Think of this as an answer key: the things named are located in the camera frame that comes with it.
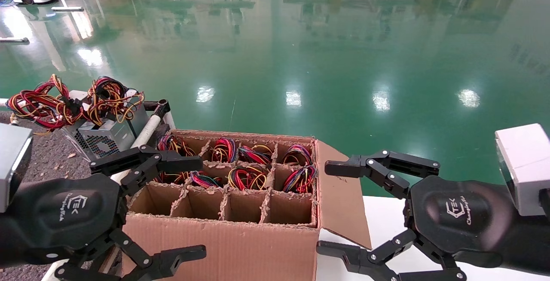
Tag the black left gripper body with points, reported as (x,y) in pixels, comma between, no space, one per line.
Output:
(64,214)

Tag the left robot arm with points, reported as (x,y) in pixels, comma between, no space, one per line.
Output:
(4,242)

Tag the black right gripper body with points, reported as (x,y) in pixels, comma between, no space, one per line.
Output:
(459,218)

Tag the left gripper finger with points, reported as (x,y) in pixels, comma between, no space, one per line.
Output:
(172,261)
(172,163)

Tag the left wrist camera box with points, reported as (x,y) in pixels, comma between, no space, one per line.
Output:
(10,160)

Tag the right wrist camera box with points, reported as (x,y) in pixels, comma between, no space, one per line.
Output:
(522,165)

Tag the black pipe corner connector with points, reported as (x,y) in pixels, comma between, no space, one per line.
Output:
(161,107)

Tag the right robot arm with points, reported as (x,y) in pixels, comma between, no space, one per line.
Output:
(533,242)

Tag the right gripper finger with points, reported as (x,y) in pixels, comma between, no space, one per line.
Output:
(352,166)
(343,255)

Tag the white pipe table leg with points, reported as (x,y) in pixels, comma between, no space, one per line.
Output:
(169,120)

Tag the grey speckled felt mat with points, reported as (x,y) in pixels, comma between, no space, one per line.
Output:
(47,160)

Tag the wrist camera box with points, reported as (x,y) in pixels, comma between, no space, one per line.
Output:
(10,160)
(522,165)

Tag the brown cardboard box with dividers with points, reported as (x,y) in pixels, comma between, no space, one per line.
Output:
(240,251)

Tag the white table foot bar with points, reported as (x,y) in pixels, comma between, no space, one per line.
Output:
(14,39)

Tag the long white rail pipe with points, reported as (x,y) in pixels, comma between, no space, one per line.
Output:
(144,137)

